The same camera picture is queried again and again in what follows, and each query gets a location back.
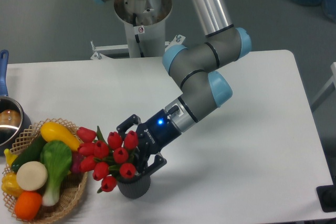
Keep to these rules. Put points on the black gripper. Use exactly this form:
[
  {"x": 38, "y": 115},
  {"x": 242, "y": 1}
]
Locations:
[{"x": 154, "y": 134}]

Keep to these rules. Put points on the red tulip bouquet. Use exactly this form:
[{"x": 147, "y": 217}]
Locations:
[{"x": 109, "y": 160}]

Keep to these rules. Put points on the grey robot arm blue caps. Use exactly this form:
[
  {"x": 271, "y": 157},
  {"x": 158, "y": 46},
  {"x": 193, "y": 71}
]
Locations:
[{"x": 203, "y": 88}]

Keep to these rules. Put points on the dark grey ribbed vase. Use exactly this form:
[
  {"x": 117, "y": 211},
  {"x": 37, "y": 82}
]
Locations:
[{"x": 133, "y": 183}]

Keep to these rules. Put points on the purple radish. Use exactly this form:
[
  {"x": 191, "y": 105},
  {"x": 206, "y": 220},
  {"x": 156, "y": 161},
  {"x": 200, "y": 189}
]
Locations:
[{"x": 77, "y": 158}]

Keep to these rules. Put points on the woven wicker basket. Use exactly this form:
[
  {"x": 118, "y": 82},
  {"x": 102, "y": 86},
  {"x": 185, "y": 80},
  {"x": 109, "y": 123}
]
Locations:
[{"x": 71, "y": 189}]

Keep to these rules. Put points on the green bok choy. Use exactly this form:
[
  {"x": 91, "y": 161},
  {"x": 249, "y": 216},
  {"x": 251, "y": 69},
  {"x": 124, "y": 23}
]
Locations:
[{"x": 56, "y": 156}]

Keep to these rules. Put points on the yellow squash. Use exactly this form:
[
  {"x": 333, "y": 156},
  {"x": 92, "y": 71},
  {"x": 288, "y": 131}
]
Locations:
[{"x": 52, "y": 131}]

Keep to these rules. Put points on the dark green cucumber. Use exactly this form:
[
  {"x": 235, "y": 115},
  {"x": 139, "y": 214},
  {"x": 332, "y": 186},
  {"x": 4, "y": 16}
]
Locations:
[{"x": 30, "y": 153}]

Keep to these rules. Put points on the cream round bun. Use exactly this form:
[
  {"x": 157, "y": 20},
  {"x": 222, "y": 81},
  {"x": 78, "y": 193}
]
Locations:
[{"x": 32, "y": 176}]

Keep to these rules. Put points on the orange fruit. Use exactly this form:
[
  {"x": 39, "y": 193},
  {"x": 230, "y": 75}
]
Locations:
[{"x": 28, "y": 205}]

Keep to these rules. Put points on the yellow banana tip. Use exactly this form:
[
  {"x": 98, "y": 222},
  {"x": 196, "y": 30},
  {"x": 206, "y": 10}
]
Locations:
[{"x": 9, "y": 156}]

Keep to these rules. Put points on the yellow bell pepper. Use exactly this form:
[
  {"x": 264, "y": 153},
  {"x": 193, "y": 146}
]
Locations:
[{"x": 10, "y": 185}]

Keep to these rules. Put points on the black device table edge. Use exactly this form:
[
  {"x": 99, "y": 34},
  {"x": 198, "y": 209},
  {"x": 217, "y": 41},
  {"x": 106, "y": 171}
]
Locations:
[{"x": 326, "y": 195}]

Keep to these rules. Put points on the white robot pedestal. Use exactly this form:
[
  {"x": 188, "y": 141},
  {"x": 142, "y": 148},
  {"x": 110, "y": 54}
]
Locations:
[{"x": 144, "y": 24}]

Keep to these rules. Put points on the blue handled saucepan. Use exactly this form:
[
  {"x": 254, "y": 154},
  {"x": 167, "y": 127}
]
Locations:
[{"x": 14, "y": 120}]

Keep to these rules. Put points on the white frame right edge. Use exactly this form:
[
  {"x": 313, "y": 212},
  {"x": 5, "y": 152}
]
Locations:
[{"x": 325, "y": 91}]

